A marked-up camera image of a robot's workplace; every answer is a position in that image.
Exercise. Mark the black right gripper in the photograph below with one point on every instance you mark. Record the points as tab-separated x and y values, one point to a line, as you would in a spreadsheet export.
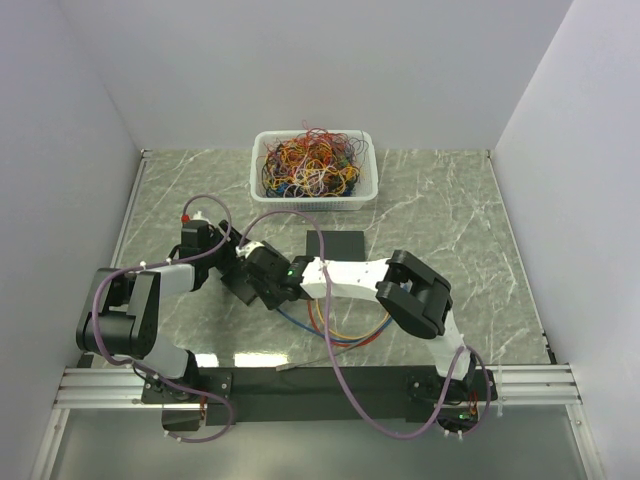
272	302

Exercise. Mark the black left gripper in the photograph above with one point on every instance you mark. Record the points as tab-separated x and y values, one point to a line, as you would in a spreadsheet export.
236	238

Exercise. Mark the black network switch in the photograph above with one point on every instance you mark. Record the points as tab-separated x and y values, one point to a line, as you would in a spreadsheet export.
338	245
244	282

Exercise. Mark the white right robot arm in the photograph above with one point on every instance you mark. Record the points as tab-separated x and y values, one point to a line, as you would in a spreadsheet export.
414	295

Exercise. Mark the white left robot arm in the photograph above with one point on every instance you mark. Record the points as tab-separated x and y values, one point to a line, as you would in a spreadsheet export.
127	304

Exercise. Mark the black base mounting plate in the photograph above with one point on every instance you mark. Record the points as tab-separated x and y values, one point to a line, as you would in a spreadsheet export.
313	393

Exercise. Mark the white plastic basket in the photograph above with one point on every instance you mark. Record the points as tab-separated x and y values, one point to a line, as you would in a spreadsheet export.
313	170

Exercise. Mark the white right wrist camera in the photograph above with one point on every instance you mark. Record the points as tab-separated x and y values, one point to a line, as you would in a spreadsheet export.
245	250

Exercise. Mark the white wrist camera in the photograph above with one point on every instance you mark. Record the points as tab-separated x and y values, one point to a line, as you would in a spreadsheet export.
245	250
195	217

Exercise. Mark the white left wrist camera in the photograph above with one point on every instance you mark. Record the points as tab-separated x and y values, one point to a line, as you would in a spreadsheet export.
195	217

